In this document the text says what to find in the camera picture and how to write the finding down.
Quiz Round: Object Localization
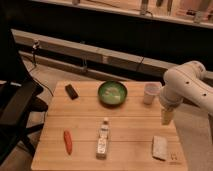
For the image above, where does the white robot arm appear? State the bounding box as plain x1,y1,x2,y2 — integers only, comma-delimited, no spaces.
159,61,213,125

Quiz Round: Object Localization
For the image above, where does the green ceramic bowl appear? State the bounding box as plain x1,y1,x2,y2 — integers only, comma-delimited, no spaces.
98,81,128,106

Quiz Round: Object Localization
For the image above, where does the white paper cup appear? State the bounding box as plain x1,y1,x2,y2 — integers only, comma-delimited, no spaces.
143,83,161,105

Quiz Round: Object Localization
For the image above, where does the beige sponge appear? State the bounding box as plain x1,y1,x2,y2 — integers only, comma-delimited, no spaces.
152,136,168,161

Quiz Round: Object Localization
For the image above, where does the small clear bottle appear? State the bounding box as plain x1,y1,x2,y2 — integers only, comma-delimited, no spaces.
96,117,109,159

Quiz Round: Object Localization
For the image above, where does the black rectangular block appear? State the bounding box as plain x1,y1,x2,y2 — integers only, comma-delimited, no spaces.
65,84,78,100

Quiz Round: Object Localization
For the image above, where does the orange carrot toy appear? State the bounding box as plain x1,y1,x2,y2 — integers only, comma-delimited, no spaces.
64,130,72,155

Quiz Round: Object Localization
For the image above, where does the black office chair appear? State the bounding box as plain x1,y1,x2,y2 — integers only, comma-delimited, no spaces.
0,5,48,166

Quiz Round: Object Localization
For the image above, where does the black cable on floor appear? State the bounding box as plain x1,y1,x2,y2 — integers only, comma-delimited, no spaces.
20,39,54,98

